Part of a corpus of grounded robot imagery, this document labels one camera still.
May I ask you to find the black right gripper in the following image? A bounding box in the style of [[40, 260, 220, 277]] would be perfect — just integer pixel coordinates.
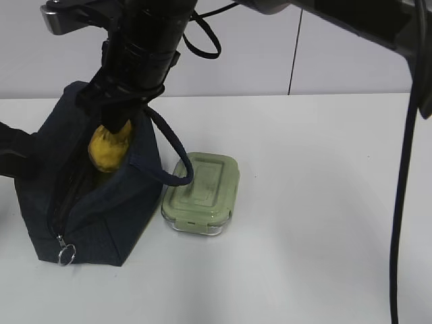
[[76, 1, 196, 134]]

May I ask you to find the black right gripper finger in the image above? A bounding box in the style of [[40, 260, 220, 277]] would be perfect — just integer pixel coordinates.
[[1, 122, 38, 178]]

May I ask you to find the yellow pear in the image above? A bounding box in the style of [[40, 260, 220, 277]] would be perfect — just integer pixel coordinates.
[[88, 120, 133, 173]]

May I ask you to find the dark navy insulated lunch bag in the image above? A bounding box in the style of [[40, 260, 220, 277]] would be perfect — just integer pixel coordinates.
[[14, 81, 194, 266]]

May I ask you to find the silver zipper pull ring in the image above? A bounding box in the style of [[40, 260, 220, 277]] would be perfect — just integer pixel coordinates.
[[56, 234, 77, 268]]

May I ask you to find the green lidded glass food container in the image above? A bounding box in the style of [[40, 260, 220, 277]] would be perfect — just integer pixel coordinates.
[[161, 152, 240, 236]]

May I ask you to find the dark green cucumber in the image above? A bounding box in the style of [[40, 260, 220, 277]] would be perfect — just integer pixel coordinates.
[[93, 170, 113, 188]]

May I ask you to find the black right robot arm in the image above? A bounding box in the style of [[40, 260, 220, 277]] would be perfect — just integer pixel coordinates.
[[76, 1, 431, 133]]

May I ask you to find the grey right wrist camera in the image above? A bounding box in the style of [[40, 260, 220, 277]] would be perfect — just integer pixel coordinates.
[[40, 0, 125, 36]]

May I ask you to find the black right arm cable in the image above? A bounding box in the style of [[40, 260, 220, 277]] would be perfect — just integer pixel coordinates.
[[387, 0, 427, 324]]

